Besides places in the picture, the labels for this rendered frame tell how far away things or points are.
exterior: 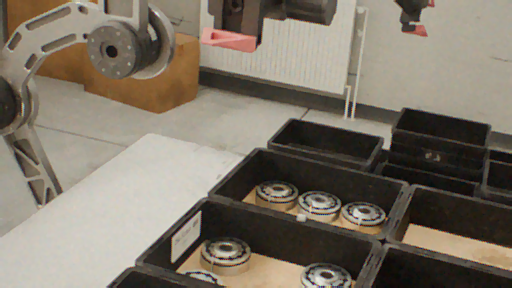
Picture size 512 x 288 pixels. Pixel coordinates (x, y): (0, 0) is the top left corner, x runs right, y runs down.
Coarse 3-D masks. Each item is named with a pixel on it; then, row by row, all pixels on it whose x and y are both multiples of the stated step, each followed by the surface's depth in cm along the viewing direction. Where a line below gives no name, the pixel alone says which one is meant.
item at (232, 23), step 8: (232, 0) 87; (240, 0) 87; (272, 0) 92; (232, 8) 88; (240, 8) 87; (264, 8) 88; (272, 8) 94; (224, 16) 90; (232, 16) 89; (240, 16) 89; (216, 24) 90; (224, 24) 90; (232, 24) 90; (240, 24) 90; (240, 32) 90
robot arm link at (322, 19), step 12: (288, 0) 93; (300, 0) 92; (312, 0) 92; (324, 0) 92; (336, 0) 96; (276, 12) 100; (288, 12) 94; (300, 12) 93; (312, 12) 93; (324, 12) 92; (324, 24) 94
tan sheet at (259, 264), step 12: (192, 264) 146; (252, 264) 149; (264, 264) 149; (276, 264) 150; (288, 264) 151; (228, 276) 144; (240, 276) 145; (252, 276) 145; (264, 276) 146; (276, 276) 146; (288, 276) 147
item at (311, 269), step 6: (312, 264) 146; (318, 264) 146; (324, 264) 146; (330, 264) 146; (306, 270) 144; (312, 270) 144; (336, 270) 145; (342, 270) 145; (306, 276) 142; (312, 276) 142; (342, 276) 143; (348, 276) 143; (306, 282) 140; (312, 282) 140; (318, 282) 140; (336, 282) 141; (342, 282) 141; (348, 282) 141
